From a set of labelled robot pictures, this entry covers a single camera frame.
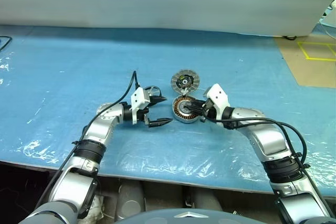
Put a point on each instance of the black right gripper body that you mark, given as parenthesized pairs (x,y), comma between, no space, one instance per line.
(208,108)

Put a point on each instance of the round silver motor lid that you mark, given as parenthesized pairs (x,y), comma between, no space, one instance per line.
(176,81)

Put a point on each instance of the brown cardboard sheet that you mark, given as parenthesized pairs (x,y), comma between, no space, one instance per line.
(315,74)

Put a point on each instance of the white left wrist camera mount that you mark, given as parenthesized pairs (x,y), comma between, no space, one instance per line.
(139,96)

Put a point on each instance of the grey robot torso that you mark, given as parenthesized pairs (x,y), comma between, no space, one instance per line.
(147,218)

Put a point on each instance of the white crumpled cloth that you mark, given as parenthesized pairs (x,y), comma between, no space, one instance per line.
(97,208)

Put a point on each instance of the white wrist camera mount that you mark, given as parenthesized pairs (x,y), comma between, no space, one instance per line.
(219,95)
(139,96)

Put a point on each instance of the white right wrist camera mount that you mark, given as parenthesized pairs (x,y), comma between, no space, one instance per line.
(219,95)

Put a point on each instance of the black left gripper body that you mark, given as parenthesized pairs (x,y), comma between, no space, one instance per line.
(147,117)

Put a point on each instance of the grey rounded cylinder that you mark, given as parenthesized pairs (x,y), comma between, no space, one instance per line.
(131,195)
(207,200)

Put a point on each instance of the silver motor housing copper windings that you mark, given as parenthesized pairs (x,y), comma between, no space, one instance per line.
(178,108)

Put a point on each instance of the blue plastic table cover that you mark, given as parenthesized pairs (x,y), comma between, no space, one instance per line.
(78,64)

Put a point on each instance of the silver spoked rotor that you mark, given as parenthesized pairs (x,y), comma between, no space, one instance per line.
(156,92)

